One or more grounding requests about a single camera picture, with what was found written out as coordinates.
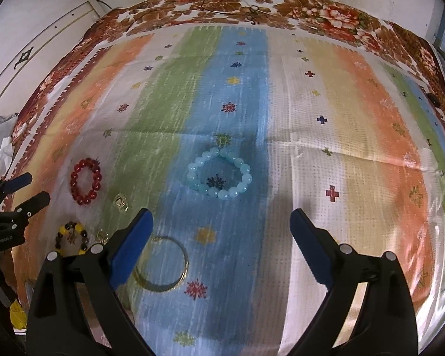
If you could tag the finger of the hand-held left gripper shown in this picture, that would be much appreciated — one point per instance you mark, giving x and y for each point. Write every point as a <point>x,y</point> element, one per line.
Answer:
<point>20,181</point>
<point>37,201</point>

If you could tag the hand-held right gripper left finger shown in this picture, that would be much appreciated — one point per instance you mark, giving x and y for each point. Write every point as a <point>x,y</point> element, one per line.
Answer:
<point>131,252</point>

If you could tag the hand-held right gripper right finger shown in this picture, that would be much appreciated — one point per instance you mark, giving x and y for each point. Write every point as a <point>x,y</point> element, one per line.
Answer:
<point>311,244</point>

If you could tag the gold bangle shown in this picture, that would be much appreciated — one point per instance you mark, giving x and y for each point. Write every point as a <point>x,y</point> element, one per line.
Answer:
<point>183,256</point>

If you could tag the yellow cloth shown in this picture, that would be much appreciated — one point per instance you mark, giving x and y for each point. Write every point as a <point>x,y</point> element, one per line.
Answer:
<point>17,313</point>

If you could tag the striped colourful cloth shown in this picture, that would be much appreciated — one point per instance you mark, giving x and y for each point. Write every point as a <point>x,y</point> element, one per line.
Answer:
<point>311,155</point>

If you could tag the white cabinet door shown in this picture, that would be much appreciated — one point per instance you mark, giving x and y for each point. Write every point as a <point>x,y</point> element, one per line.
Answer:
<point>59,37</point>

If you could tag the floral brown blanket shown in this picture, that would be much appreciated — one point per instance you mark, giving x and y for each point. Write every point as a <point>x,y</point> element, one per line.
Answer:
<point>333,13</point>

